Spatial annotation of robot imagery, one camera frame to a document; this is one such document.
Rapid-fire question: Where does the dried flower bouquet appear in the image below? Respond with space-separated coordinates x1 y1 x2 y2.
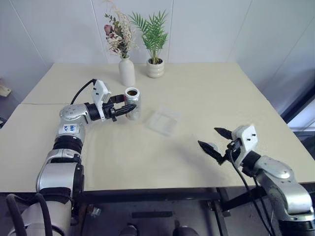
102 0 140 59

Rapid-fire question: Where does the black metal table frame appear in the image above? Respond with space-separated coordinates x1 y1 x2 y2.
73 187 269 236

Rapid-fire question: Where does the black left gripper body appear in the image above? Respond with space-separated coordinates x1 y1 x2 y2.
102 95 119 123

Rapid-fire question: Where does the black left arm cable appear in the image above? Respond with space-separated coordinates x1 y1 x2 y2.
70 78 97 105

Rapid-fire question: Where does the dark glass panel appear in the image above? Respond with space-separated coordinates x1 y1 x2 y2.
280 66 315 148

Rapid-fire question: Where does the white ribbed plant pot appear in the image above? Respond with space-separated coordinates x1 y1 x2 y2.
146 58 165 79

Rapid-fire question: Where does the white ceramic vase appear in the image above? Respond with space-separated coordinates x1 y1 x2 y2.
118 55 136 87

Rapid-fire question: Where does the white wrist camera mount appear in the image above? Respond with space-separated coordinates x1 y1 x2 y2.
231 124 258 164
91 79 112 122

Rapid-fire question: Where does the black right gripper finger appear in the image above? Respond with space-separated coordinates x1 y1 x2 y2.
197 140 225 163
214 127 233 141

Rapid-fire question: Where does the dark rounded shape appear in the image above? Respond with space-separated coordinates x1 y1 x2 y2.
172 225 198 236
120 224 139 236

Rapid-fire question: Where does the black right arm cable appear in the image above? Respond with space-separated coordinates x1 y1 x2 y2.
227 145 278 236

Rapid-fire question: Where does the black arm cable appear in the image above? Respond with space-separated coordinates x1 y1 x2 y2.
227 145 278 236
70 78 97 105

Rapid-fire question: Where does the black robot body hose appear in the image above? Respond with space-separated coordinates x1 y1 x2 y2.
6 193 53 236

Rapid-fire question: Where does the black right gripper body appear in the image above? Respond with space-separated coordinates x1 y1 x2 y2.
218 139 243 165

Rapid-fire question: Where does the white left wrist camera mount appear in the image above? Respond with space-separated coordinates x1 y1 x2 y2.
91 79 112 122

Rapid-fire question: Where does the green palm plant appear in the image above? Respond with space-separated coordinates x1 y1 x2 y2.
128 9 170 64

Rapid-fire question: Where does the clear plastic container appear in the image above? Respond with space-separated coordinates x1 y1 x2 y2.
145 106 183 137

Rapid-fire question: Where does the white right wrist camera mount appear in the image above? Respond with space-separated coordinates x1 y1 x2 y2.
231 124 258 164

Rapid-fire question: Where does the silver metal can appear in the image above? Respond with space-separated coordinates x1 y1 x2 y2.
124 87 142 121

